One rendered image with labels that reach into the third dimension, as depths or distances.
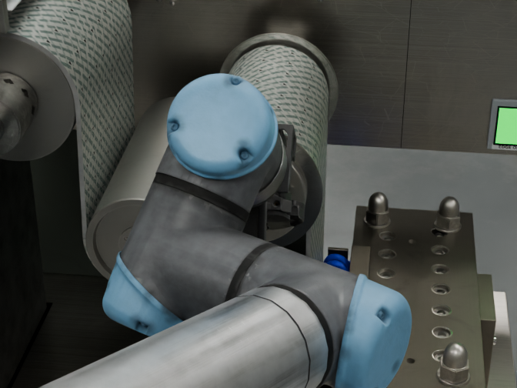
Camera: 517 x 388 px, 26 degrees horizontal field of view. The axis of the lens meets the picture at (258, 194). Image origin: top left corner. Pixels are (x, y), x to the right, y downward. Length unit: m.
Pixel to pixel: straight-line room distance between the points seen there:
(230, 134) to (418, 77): 0.69
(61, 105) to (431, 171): 2.76
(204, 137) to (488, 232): 2.78
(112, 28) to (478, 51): 0.46
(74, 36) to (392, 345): 0.58
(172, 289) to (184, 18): 0.71
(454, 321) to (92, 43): 0.53
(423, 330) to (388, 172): 2.49
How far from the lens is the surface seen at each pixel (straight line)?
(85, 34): 1.21
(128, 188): 1.20
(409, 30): 1.41
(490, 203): 3.67
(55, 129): 1.17
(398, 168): 3.83
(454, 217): 1.51
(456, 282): 1.42
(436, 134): 1.47
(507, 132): 1.47
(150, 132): 1.32
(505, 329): 1.57
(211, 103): 0.78
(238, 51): 1.36
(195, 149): 0.77
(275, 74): 1.26
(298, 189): 1.13
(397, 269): 1.44
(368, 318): 0.71
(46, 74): 1.15
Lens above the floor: 1.82
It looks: 30 degrees down
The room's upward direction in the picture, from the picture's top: straight up
